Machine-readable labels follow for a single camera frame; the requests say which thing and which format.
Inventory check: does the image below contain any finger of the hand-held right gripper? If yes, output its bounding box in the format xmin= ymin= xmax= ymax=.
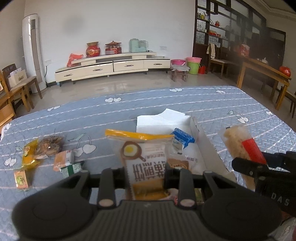
xmin=232 ymin=157 xmax=270 ymax=180
xmin=261 ymin=152 xmax=287 ymax=168

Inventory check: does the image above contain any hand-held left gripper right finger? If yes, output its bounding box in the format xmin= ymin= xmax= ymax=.
xmin=165 ymin=168 xmax=245 ymax=208

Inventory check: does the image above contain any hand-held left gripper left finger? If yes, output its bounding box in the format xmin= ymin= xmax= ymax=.
xmin=52 ymin=167 xmax=127 ymax=208

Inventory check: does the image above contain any brown bread snack packet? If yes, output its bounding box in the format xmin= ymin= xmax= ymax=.
xmin=167 ymin=158 xmax=191 ymax=175

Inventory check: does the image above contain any red label snack packet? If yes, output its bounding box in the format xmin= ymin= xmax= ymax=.
xmin=220 ymin=125 xmax=269 ymax=192

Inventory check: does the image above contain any yellow egg print snack packet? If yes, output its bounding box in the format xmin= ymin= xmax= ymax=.
xmin=105 ymin=129 xmax=175 ymax=201

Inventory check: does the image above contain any light green snack packet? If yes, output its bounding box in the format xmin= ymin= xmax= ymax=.
xmin=171 ymin=139 xmax=185 ymax=154

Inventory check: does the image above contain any blue snack packet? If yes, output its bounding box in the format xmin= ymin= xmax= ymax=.
xmin=170 ymin=128 xmax=196 ymax=147

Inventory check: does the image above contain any dark green snack packet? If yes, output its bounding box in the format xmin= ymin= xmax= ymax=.
xmin=59 ymin=161 xmax=85 ymax=178

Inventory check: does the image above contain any pale orange snack packet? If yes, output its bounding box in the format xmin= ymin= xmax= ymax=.
xmin=53 ymin=150 xmax=75 ymax=172

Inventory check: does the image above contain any clear brown cookie packet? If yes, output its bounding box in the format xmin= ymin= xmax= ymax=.
xmin=35 ymin=135 xmax=65 ymax=159

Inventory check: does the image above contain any plain yellow snack packet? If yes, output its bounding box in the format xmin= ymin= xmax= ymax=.
xmin=22 ymin=138 xmax=41 ymax=171

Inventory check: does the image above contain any wooden dining table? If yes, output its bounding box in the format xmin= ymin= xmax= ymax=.
xmin=236 ymin=57 xmax=292 ymax=110

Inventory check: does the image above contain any small orange green-label packet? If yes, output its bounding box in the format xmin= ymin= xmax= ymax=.
xmin=14 ymin=169 xmax=29 ymax=191

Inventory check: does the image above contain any small wooden stool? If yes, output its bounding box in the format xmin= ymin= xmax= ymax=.
xmin=171 ymin=65 xmax=189 ymax=82

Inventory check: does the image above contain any wooden chair with pale seat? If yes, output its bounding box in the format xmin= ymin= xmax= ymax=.
xmin=206 ymin=43 xmax=232 ymax=79

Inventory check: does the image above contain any cream television cabinet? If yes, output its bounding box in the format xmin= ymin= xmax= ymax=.
xmin=55 ymin=51 xmax=171 ymax=87

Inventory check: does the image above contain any green bucket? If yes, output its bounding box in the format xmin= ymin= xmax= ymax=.
xmin=186 ymin=57 xmax=201 ymax=75

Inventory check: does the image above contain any cream towel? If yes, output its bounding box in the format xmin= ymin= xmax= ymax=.
xmin=206 ymin=44 xmax=216 ymax=59

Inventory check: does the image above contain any red plastic bag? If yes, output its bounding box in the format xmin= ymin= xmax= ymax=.
xmin=67 ymin=53 xmax=84 ymax=67

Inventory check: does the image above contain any red pavilion ornament box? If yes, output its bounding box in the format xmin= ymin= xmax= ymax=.
xmin=105 ymin=40 xmax=122 ymax=55

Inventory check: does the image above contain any red gold pot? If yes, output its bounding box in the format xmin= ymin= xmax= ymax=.
xmin=86 ymin=42 xmax=101 ymax=57

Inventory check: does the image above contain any light wooden chair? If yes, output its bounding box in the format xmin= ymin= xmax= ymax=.
xmin=0 ymin=70 xmax=31 ymax=116
xmin=0 ymin=105 xmax=15 ymax=127

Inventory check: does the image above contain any dark wooden cushioned chair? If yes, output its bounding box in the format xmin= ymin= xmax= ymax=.
xmin=2 ymin=64 xmax=43 ymax=109

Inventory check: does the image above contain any mint green kitchen appliance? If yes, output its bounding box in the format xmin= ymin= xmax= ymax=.
xmin=129 ymin=39 xmax=149 ymax=53

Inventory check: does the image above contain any dark wooden shelf unit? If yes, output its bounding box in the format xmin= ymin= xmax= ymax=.
xmin=192 ymin=0 xmax=287 ymax=75

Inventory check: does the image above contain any white paper bag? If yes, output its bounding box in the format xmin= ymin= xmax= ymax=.
xmin=8 ymin=68 xmax=28 ymax=87

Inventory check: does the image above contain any white standing air conditioner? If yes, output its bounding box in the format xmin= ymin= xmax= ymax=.
xmin=22 ymin=13 xmax=47 ymax=91

